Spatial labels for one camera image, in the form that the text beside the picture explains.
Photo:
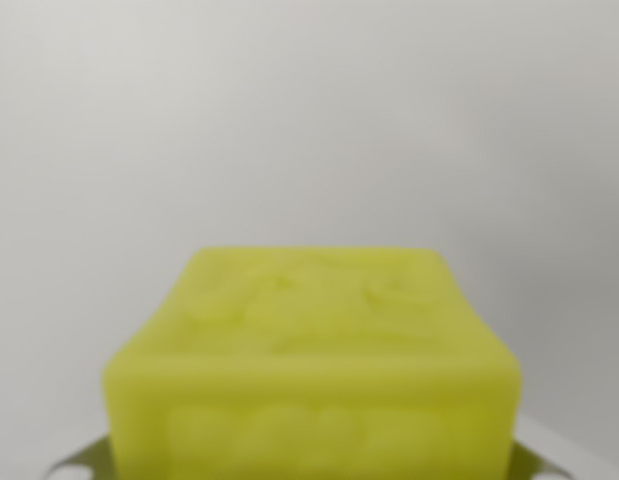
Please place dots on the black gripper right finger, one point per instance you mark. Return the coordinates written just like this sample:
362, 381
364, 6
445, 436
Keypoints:
526, 465

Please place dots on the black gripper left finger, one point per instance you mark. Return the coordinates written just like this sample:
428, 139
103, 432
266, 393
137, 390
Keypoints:
103, 457

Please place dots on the yellow rubber cube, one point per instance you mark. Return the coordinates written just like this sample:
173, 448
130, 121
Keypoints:
314, 375

